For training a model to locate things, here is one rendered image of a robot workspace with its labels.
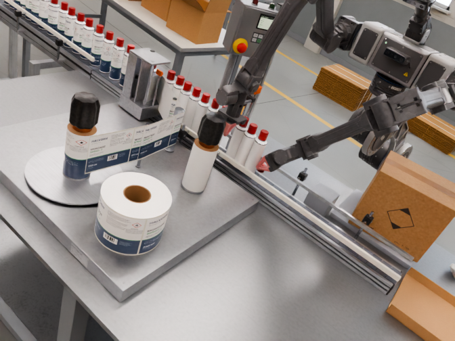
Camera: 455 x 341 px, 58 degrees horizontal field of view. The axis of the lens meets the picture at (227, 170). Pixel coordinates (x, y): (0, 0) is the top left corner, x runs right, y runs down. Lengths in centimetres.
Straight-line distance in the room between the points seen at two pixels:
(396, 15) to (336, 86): 185
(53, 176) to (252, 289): 72
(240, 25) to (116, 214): 85
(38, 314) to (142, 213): 87
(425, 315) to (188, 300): 83
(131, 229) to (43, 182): 38
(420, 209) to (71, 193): 122
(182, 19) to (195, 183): 206
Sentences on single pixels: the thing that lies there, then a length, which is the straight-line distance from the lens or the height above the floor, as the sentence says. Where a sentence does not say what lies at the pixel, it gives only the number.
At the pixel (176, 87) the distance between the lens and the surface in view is 182.
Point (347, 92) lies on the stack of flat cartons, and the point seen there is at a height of 19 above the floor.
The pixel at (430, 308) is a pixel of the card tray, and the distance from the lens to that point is 168.
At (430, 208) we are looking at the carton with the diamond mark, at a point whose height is 108.
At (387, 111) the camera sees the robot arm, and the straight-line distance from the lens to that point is 122.
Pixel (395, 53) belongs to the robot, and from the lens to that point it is 173.
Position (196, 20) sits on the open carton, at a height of 94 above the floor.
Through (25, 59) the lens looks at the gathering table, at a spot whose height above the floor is 33.
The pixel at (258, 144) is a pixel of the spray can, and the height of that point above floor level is 103.
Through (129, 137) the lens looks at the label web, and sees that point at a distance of 142.
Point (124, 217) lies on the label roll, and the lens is 113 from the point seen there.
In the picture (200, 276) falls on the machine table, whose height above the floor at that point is 83.
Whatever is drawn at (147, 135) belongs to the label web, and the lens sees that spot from 147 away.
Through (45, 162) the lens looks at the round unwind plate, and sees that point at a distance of 149.
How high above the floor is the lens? 178
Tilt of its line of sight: 33 degrees down
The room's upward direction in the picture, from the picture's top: 21 degrees clockwise
